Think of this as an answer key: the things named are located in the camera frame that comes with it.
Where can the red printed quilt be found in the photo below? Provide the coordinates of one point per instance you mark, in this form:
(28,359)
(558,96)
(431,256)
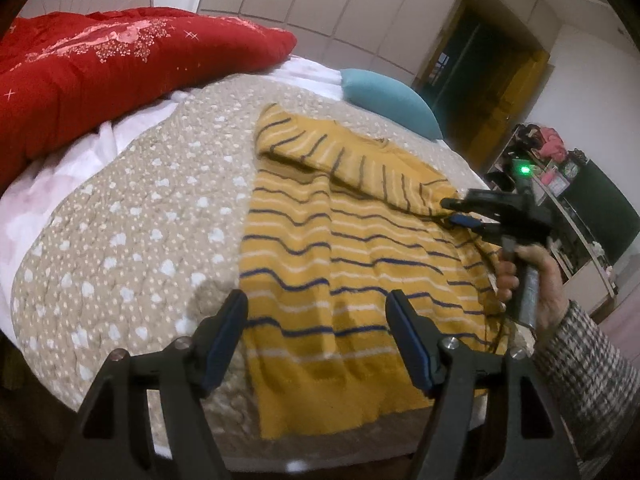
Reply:
(100,80)

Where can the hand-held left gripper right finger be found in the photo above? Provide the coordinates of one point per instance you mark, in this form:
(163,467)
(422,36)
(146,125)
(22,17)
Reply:
(413,346)

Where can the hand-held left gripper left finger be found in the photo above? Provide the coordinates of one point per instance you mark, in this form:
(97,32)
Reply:
(227,341)

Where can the yellow striped sweater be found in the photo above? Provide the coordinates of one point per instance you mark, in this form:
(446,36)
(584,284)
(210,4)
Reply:
(350,260)

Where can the teal pillow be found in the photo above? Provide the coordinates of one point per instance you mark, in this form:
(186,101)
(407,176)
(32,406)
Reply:
(395,97)

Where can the beige built-in wardrobe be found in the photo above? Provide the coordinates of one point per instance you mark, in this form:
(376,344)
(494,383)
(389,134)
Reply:
(350,5)

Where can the pink cloth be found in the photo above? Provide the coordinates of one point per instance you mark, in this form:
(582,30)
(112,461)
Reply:
(552,142)

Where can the white shelf unit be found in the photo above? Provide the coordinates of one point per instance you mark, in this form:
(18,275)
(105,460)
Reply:
(580,240)

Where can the person's right forearm plaid sleeve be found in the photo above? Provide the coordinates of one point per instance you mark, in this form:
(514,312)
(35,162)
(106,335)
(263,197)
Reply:
(585,375)

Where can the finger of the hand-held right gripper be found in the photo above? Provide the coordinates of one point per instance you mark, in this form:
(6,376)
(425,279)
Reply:
(467,222)
(465,204)

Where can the dark television screen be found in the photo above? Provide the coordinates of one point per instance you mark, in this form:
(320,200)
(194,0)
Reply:
(605,215)

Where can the beige dotted bedspread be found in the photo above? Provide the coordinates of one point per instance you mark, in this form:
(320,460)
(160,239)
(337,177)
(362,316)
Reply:
(150,220)

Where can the yellow door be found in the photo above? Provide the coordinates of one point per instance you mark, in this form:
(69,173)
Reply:
(515,100)

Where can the person's right hand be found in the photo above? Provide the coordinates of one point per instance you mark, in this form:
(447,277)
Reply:
(552,285)

